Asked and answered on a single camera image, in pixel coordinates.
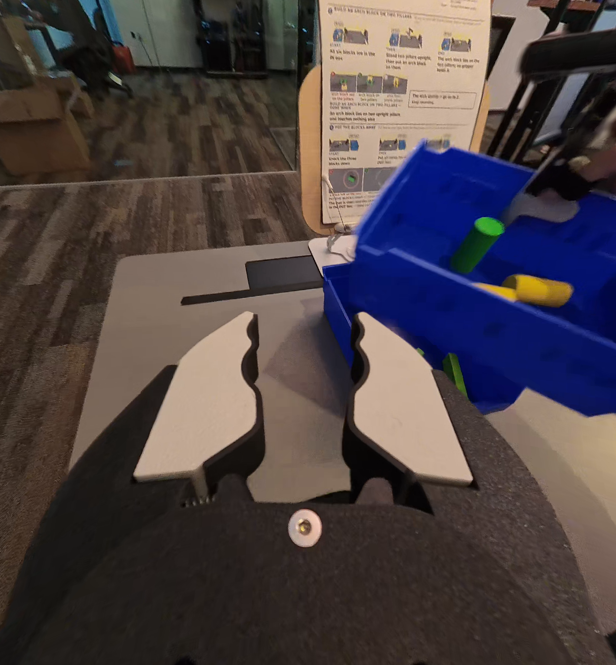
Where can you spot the yellow arch block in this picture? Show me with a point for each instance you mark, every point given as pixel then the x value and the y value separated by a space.
pixel 497 292

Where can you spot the yellow cylinder block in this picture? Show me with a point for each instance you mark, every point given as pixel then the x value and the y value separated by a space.
pixel 542 291

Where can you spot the blue plastic bin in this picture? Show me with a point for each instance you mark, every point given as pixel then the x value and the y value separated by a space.
pixel 495 332
pixel 336 301

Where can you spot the red container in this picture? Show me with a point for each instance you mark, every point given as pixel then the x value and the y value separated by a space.
pixel 123 60

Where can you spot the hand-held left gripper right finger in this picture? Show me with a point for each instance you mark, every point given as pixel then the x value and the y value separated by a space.
pixel 406 415

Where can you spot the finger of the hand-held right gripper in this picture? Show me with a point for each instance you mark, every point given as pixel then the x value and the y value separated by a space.
pixel 542 205

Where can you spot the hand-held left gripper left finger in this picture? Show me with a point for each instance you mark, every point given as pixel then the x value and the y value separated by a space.
pixel 204 410

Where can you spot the green cylinder block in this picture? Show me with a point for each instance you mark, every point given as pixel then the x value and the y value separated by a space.
pixel 474 247

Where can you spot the printed instruction board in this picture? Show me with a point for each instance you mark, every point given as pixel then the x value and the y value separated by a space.
pixel 401 104

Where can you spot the brown cardboard box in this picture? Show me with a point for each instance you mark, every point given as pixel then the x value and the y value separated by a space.
pixel 32 130
pixel 6 47

